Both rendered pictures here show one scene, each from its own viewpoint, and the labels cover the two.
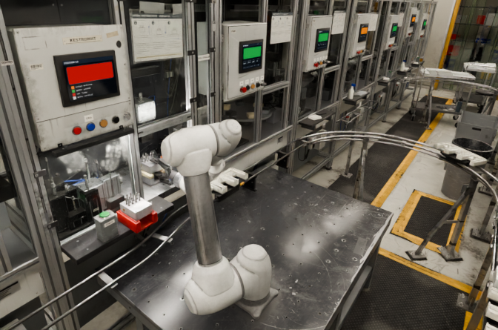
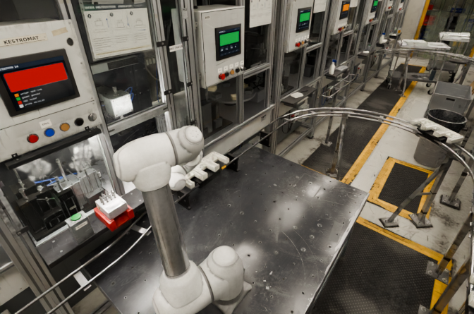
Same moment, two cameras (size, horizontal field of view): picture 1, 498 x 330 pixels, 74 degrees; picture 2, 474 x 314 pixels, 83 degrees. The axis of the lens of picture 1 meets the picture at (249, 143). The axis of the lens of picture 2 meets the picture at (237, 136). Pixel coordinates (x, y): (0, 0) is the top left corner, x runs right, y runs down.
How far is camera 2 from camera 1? 0.42 m
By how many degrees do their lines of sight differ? 7
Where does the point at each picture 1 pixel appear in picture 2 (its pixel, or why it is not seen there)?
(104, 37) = (49, 35)
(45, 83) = not seen: outside the picture
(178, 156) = (128, 173)
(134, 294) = (113, 288)
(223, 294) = (190, 304)
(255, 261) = (224, 267)
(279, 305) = (252, 302)
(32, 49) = not seen: outside the picture
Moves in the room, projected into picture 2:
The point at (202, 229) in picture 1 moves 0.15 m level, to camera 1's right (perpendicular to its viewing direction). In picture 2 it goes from (164, 243) to (205, 245)
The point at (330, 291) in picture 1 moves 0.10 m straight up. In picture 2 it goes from (304, 285) to (307, 272)
